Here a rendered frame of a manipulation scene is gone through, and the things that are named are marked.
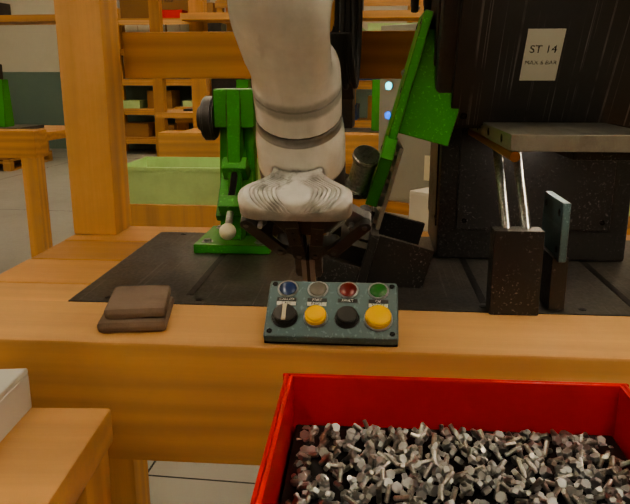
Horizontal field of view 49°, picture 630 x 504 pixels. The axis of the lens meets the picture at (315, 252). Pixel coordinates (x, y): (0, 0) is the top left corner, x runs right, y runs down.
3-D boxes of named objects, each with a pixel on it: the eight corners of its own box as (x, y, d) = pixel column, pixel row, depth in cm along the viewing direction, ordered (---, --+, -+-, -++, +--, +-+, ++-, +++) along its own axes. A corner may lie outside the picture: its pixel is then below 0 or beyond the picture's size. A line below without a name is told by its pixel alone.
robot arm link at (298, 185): (238, 222, 55) (227, 164, 50) (255, 131, 62) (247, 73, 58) (351, 224, 54) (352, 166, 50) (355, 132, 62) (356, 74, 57)
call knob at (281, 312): (295, 326, 77) (294, 320, 76) (272, 326, 77) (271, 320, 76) (297, 308, 78) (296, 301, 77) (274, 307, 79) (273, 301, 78)
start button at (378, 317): (391, 330, 76) (391, 324, 75) (364, 330, 76) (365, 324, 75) (391, 309, 78) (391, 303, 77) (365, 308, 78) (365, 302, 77)
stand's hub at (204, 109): (212, 142, 115) (210, 96, 113) (193, 142, 115) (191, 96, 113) (221, 138, 122) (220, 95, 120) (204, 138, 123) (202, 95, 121)
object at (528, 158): (625, 262, 110) (650, 41, 102) (433, 258, 113) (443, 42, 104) (590, 237, 128) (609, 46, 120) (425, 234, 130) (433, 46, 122)
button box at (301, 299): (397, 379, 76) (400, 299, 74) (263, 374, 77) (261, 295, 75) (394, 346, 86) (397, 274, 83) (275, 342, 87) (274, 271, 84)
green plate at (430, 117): (437, 183, 93) (487, 25, 87) (378, 167, 93) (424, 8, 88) (430, 172, 104) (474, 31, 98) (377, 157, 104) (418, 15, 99)
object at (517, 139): (662, 164, 73) (666, 135, 72) (508, 162, 74) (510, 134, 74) (564, 134, 111) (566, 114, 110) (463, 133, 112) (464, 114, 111)
